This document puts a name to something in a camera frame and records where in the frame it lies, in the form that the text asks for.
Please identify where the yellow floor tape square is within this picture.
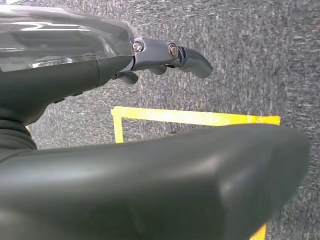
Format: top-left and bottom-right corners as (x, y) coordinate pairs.
(25, 105), (282, 240)

